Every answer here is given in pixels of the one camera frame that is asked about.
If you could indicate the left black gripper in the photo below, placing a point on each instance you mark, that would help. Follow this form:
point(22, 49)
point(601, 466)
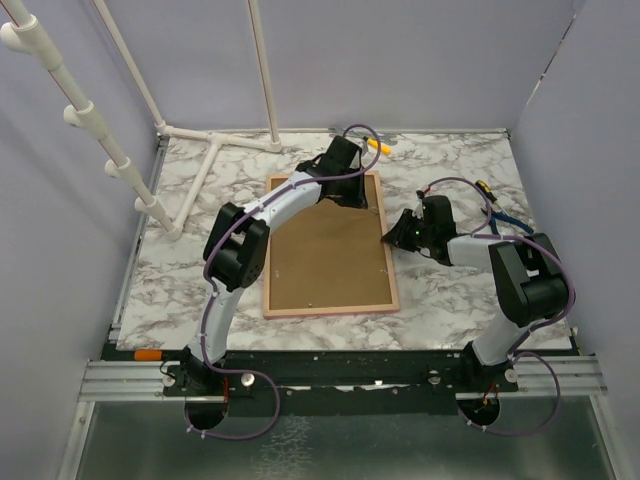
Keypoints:
point(357, 199)

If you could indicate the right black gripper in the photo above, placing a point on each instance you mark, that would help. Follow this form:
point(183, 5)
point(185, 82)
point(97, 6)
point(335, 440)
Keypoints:
point(397, 236)

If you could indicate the pink picture frame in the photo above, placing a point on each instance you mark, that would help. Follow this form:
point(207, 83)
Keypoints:
point(329, 260)

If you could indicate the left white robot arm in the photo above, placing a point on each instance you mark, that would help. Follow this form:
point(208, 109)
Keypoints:
point(236, 250)

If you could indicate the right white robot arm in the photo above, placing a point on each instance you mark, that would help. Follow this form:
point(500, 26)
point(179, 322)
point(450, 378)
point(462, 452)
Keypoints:
point(532, 287)

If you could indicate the silver wrench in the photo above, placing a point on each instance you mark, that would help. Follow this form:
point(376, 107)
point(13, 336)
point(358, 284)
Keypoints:
point(386, 138)

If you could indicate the black yellow screwdriver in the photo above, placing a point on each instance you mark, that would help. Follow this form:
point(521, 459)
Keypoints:
point(484, 187)

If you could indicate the white pvc pipe rack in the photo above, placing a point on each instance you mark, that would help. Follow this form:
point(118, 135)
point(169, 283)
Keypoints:
point(53, 188)

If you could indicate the yellow handled screwdriver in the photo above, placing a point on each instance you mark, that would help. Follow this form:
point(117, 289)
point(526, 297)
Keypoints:
point(383, 148)

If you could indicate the blue handled pliers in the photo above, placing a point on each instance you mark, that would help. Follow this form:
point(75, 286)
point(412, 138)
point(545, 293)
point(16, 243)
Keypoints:
point(499, 215)

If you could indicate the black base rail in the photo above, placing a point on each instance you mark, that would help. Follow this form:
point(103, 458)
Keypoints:
point(328, 383)

